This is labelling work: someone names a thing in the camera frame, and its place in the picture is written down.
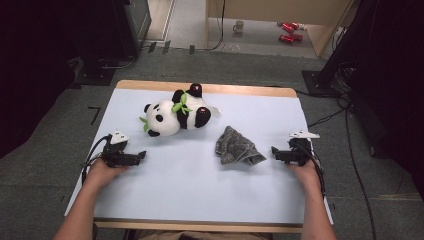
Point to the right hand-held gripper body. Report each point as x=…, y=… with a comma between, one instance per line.
x=300, y=153

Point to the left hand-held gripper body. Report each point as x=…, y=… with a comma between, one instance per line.
x=115, y=156

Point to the grey fluffy cloth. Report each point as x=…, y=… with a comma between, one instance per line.
x=235, y=146

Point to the panda plush toy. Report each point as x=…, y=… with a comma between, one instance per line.
x=166, y=116

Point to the person's left hand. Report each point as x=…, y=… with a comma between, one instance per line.
x=101, y=175

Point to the person's right hand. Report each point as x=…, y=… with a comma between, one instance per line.
x=308, y=175

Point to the wooden table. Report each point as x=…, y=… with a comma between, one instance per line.
x=233, y=89

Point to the black floor plate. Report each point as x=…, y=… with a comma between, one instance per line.
x=95, y=75

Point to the red can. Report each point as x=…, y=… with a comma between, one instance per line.
x=287, y=27
x=297, y=37
x=286, y=38
x=295, y=25

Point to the black metal stand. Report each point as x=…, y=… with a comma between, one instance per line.
x=343, y=43

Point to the dark curtain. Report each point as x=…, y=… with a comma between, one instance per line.
x=396, y=83
x=30, y=66

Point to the dark cabinet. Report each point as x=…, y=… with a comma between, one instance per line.
x=133, y=26

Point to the grey mug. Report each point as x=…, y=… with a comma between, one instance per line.
x=238, y=26

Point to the light wooden desk frame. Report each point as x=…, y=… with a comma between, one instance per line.
x=266, y=8

